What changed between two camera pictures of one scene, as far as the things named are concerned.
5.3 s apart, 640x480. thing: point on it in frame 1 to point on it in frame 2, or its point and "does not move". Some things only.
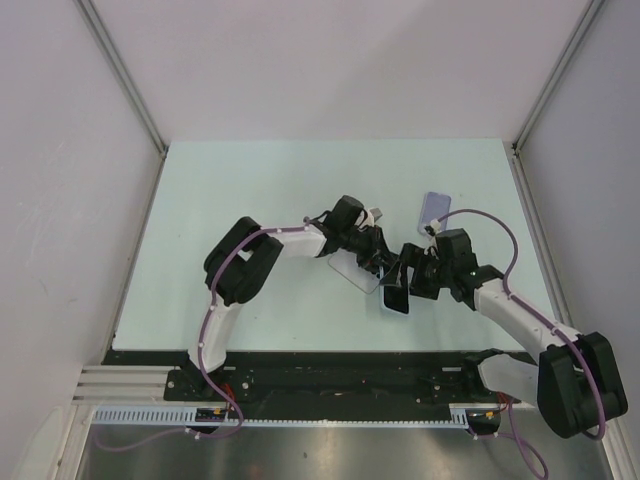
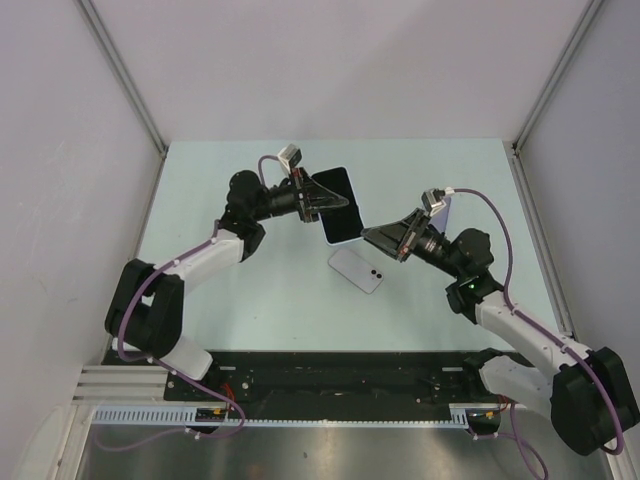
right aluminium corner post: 587,19 does not move
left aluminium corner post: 90,14 does not move
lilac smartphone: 345,262 does not move
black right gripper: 414,256 to 387,237
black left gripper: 378,252 to 315,197
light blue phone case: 395,299 to 340,224
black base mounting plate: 446,376 does not move
